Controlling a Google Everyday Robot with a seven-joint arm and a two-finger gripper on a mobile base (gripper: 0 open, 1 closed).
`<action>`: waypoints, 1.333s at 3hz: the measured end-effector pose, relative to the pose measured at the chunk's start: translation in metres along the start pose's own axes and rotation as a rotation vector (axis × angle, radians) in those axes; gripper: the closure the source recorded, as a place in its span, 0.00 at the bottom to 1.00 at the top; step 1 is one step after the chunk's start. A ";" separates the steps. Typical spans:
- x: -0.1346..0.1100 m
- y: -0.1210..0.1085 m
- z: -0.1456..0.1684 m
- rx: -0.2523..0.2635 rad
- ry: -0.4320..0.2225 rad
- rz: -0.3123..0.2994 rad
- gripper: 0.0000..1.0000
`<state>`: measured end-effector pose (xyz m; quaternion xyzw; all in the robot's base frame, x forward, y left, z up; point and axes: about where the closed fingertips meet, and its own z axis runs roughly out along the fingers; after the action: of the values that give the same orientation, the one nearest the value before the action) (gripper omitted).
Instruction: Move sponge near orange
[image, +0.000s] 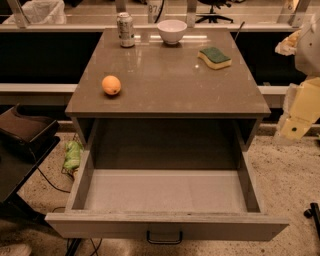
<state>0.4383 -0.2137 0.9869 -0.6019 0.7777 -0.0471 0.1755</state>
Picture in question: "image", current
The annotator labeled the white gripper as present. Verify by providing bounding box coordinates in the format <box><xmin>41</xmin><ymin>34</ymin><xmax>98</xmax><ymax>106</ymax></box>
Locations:
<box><xmin>275</xmin><ymin>30</ymin><xmax>320</xmax><ymax>140</ymax></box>

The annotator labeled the green and yellow sponge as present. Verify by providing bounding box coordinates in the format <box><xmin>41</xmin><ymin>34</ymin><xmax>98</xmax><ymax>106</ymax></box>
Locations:
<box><xmin>197</xmin><ymin>47</ymin><xmax>232</xmax><ymax>70</ymax></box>

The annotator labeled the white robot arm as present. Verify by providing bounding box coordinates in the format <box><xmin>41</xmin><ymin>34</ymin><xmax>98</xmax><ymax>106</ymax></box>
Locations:
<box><xmin>275</xmin><ymin>12</ymin><xmax>320</xmax><ymax>140</ymax></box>

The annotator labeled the black office chair base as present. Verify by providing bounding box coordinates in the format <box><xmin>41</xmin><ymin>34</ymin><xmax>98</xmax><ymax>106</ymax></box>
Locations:
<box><xmin>197</xmin><ymin>0</ymin><xmax>233</xmax><ymax>23</ymax></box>

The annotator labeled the black stand foot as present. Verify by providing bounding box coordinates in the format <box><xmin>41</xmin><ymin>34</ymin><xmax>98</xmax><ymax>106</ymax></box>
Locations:
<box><xmin>304</xmin><ymin>202</ymin><xmax>320</xmax><ymax>239</ymax></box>

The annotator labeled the white bowl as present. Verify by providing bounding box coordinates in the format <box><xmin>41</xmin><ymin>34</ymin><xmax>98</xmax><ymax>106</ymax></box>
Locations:
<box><xmin>157</xmin><ymin>20</ymin><xmax>187</xmax><ymax>44</ymax></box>

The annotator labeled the grey cabinet with open drawer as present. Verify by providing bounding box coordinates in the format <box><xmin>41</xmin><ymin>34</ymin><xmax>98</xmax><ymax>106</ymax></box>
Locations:
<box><xmin>47</xmin><ymin>28</ymin><xmax>288</xmax><ymax>241</ymax></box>

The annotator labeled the silver soda can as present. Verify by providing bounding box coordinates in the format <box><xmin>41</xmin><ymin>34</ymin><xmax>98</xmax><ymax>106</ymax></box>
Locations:
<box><xmin>117</xmin><ymin>12</ymin><xmax>135</xmax><ymax>48</ymax></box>

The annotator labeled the orange fruit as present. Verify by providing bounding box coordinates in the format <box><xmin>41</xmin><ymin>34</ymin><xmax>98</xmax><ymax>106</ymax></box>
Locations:
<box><xmin>102</xmin><ymin>75</ymin><xmax>121</xmax><ymax>95</ymax></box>

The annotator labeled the green crumpled bag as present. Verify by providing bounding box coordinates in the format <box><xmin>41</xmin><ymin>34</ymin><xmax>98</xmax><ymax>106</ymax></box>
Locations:
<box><xmin>63</xmin><ymin>141</ymin><xmax>82</xmax><ymax>171</ymax></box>

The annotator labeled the clear plastic bag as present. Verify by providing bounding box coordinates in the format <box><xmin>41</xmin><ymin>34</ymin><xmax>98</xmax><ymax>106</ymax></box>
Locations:
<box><xmin>2</xmin><ymin>0</ymin><xmax>66</xmax><ymax>27</ymax></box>

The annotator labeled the dark side table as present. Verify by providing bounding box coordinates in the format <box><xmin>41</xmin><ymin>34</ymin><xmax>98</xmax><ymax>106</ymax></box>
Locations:
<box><xmin>0</xmin><ymin>105</ymin><xmax>60</xmax><ymax>226</ymax></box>

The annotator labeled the white shoe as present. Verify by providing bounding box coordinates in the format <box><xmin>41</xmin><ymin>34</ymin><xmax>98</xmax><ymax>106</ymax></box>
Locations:
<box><xmin>0</xmin><ymin>244</ymin><xmax>32</xmax><ymax>256</ymax></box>

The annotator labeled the black drawer handle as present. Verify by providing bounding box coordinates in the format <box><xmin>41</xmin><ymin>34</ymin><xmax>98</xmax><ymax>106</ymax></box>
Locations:
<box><xmin>146</xmin><ymin>231</ymin><xmax>183</xmax><ymax>245</ymax></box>

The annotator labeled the black floor cable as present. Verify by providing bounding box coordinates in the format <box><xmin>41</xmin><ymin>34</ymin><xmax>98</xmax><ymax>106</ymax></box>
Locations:
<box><xmin>29</xmin><ymin>146</ymin><xmax>103</xmax><ymax>256</ymax></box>

